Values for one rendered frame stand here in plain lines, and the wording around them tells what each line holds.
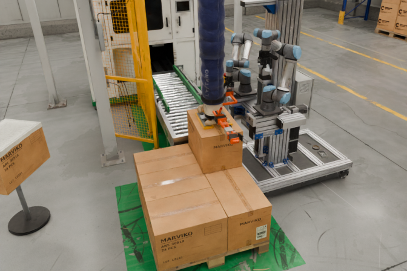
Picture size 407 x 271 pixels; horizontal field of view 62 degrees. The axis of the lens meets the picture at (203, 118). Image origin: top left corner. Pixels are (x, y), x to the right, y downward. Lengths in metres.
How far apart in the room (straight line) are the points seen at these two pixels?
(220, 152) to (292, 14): 1.45
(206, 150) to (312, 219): 1.32
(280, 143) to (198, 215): 1.46
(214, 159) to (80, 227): 1.52
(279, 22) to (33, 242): 3.11
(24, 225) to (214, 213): 2.01
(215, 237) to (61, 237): 1.57
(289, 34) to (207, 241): 2.02
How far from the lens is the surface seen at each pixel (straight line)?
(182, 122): 4.16
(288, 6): 3.33
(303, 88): 3.64
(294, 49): 3.17
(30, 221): 4.01
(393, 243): 3.76
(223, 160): 3.26
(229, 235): 2.99
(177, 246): 2.89
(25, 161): 3.49
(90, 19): 3.92
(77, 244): 3.63
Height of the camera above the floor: 2.51
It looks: 28 degrees down
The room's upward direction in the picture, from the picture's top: 2 degrees counter-clockwise
